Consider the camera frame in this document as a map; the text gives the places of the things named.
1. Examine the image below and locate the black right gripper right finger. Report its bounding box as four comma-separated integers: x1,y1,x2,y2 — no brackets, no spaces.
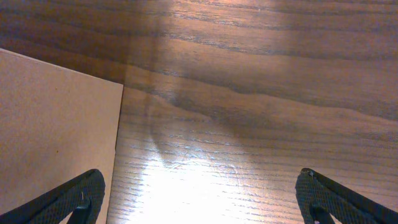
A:
295,168,397,224

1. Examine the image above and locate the brown cardboard box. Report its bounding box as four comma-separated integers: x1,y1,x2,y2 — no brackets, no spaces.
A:
1,50,123,223

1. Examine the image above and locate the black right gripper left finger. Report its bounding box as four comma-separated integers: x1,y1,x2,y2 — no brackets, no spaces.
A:
1,169,106,224

